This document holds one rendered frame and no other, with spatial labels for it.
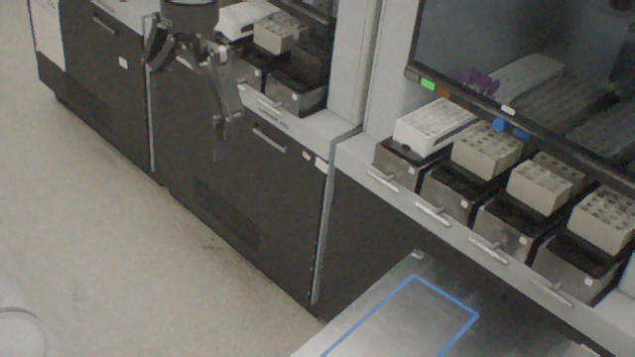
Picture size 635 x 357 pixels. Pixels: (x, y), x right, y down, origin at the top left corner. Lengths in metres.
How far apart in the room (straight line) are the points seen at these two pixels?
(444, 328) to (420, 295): 0.08
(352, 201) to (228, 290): 0.72
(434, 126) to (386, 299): 0.56
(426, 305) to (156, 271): 1.36
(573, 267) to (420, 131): 0.46
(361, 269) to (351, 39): 0.62
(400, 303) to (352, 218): 0.62
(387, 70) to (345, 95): 0.18
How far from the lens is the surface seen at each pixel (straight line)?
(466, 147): 1.69
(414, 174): 1.72
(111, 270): 2.56
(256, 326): 2.37
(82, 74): 2.98
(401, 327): 1.32
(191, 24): 0.94
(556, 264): 1.59
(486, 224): 1.64
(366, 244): 1.94
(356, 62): 1.86
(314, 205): 2.04
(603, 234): 1.60
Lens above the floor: 1.79
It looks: 37 degrees down
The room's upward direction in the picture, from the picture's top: 6 degrees clockwise
